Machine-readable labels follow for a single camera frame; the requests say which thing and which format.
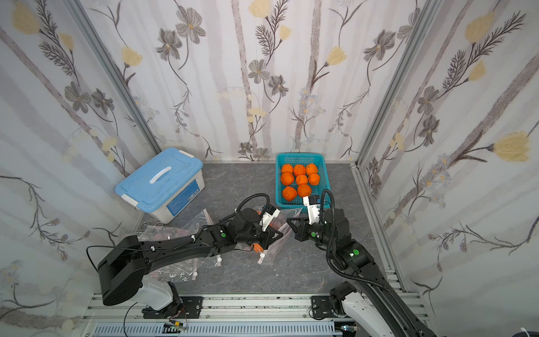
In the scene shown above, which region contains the orange from bag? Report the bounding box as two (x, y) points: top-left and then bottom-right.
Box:
(253, 244), (265, 254)
(297, 183), (312, 198)
(282, 186), (298, 202)
(307, 173), (321, 186)
(296, 174), (309, 185)

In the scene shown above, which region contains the clear zip-top bag front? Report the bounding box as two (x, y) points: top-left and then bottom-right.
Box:
(136, 209), (223, 283)

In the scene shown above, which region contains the clear zip-top bag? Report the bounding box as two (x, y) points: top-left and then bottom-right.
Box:
(253, 208), (302, 266)
(136, 209), (223, 283)

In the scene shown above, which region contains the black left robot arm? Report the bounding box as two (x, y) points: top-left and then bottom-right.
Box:
(95, 193), (283, 310)

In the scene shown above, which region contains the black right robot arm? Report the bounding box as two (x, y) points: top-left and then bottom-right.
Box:
(287, 190), (435, 336)

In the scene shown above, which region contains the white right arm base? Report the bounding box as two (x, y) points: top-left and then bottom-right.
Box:
(310, 281), (397, 337)

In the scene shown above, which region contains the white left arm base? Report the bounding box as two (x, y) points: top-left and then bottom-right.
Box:
(133, 276), (204, 320)

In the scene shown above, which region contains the teal plastic basket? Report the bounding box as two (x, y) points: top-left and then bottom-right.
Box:
(275, 152), (331, 209)

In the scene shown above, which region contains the blue lid storage box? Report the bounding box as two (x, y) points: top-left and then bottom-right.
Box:
(115, 147), (205, 224)

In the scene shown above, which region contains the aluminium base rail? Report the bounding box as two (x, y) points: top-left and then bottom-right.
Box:
(83, 293), (430, 337)

